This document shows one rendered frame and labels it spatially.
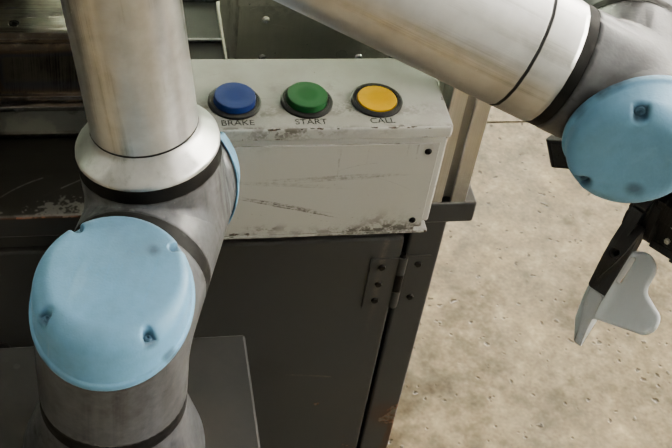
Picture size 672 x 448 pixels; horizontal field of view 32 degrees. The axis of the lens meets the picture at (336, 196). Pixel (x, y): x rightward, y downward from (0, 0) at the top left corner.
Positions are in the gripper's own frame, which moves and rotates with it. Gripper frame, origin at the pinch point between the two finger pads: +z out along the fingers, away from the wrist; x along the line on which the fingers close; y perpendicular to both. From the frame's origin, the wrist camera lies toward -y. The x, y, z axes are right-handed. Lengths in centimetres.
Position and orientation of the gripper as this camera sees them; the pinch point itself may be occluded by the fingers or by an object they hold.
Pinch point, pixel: (617, 292)
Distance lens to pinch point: 100.3
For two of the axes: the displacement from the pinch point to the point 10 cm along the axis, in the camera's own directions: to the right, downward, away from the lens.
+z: -1.2, 7.2, 6.9
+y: 7.5, 5.2, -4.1
